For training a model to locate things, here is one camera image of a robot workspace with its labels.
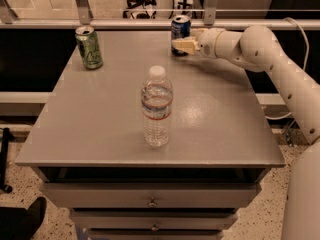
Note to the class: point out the green soda can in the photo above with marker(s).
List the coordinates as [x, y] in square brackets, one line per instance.
[88, 45]

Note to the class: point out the clear plastic water bottle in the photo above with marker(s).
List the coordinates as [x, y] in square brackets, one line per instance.
[156, 103]

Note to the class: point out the top grey drawer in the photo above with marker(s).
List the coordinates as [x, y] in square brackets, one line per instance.
[150, 195]

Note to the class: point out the bottom grey drawer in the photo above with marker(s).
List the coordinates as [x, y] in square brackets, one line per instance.
[158, 235]

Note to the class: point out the grey drawer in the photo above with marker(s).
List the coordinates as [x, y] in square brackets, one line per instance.
[150, 195]
[158, 235]
[146, 219]

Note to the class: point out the middle grey drawer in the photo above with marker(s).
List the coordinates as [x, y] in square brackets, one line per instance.
[146, 219]

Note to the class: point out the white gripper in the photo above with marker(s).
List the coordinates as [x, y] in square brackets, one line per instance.
[207, 42]

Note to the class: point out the black office chair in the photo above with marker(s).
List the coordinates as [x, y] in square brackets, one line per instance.
[140, 0]

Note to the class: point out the metal glass railing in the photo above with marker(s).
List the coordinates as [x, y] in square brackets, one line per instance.
[107, 14]

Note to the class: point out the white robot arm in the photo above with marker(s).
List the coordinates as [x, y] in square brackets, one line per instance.
[257, 49]

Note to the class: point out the blue pepsi can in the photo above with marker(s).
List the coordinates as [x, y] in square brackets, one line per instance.
[180, 27]

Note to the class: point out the black stand leg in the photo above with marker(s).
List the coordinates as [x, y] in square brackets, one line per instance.
[5, 139]

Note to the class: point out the grey drawer cabinet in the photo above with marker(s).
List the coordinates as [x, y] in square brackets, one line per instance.
[151, 146]

